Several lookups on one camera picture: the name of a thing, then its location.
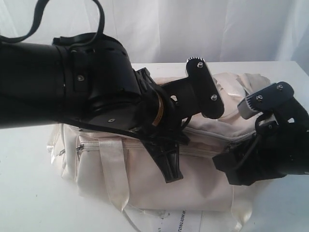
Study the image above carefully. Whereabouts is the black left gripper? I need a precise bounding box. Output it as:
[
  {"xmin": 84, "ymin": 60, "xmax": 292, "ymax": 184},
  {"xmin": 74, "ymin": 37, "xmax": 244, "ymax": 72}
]
[{"xmin": 63, "ymin": 70, "xmax": 189, "ymax": 183}]

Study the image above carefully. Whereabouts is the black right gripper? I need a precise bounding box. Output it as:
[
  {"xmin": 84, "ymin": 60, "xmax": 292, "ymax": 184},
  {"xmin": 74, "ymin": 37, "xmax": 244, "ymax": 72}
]
[{"xmin": 212, "ymin": 116, "xmax": 309, "ymax": 186}]

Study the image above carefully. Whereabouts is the cream duffel bag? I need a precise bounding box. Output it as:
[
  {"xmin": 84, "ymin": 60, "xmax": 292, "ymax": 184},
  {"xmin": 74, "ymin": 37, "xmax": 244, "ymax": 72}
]
[{"xmin": 47, "ymin": 72, "xmax": 270, "ymax": 232}]

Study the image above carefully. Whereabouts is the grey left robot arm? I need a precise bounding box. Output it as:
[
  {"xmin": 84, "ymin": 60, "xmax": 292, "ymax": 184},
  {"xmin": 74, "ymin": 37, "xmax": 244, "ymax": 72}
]
[{"xmin": 0, "ymin": 34, "xmax": 189, "ymax": 183}]

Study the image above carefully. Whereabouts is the white paper product tag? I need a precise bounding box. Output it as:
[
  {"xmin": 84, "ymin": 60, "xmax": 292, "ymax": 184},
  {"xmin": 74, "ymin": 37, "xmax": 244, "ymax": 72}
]
[{"xmin": 123, "ymin": 209, "xmax": 202, "ymax": 232}]

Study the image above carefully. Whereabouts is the white backdrop curtain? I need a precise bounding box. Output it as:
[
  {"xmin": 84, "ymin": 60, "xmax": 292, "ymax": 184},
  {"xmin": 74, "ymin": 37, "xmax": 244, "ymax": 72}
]
[{"xmin": 0, "ymin": 0, "xmax": 309, "ymax": 68}]

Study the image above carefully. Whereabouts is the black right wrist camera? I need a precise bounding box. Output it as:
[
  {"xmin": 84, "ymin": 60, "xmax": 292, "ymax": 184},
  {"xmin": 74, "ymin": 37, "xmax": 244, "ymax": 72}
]
[{"xmin": 237, "ymin": 82, "xmax": 294, "ymax": 119}]

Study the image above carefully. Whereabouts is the black cable loop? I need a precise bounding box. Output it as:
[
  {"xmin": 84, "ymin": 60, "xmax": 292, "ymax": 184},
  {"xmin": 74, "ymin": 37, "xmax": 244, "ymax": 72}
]
[{"xmin": 0, "ymin": 0, "xmax": 106, "ymax": 49}]

